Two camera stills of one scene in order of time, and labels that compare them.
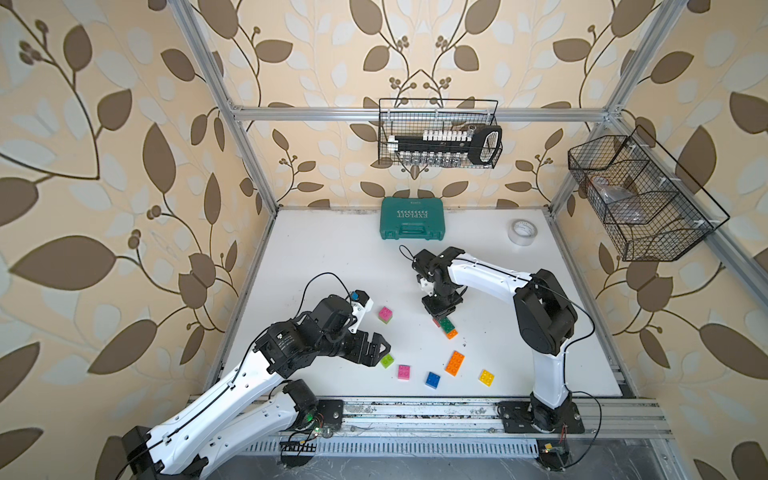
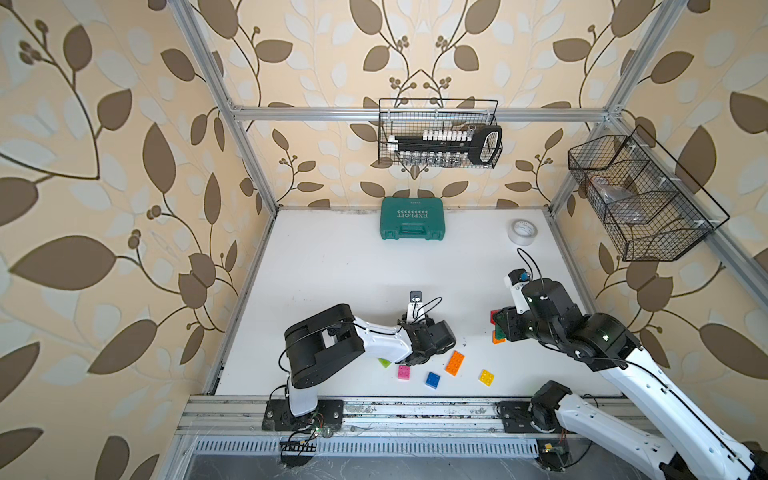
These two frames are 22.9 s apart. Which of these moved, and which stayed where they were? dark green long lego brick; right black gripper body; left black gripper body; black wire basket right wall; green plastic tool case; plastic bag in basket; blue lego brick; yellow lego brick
Moved: left black gripper body; dark green long lego brick; right black gripper body
Stayed: blue lego brick; yellow lego brick; plastic bag in basket; green plastic tool case; black wire basket right wall
